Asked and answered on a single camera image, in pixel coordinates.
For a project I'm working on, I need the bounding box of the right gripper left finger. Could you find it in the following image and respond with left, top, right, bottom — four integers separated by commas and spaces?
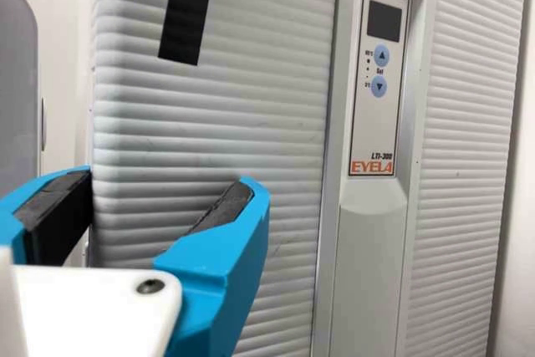
0, 164, 93, 268

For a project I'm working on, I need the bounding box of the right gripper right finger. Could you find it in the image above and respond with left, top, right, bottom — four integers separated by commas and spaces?
152, 175, 273, 357

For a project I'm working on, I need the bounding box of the incubator door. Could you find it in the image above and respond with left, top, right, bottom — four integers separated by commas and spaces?
89, 0, 529, 357

